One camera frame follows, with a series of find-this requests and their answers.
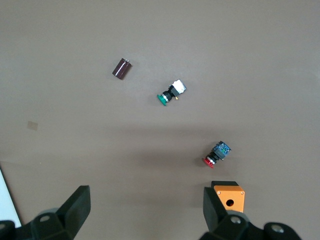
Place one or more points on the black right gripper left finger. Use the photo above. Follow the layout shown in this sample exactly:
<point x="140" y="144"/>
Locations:
<point x="75" y="210"/>

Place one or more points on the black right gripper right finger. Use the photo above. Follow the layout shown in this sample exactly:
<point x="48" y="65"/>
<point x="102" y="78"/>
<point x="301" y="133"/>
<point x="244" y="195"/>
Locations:
<point x="215" y="215"/>

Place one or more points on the red mushroom push button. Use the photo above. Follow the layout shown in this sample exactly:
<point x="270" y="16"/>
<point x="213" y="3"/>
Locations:
<point x="216" y="155"/>

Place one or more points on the green mushroom push button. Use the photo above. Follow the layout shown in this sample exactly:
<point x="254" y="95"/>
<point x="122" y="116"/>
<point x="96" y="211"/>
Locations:
<point x="172" y="92"/>

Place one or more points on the brown tape patch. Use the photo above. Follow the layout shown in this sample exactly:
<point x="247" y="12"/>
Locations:
<point x="32" y="125"/>

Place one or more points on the dark brown cylindrical capacitor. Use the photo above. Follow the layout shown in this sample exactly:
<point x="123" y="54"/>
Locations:
<point x="122" y="69"/>

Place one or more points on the orange button enclosure box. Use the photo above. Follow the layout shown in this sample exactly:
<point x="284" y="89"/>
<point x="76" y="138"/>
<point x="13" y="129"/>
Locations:
<point x="232" y="197"/>

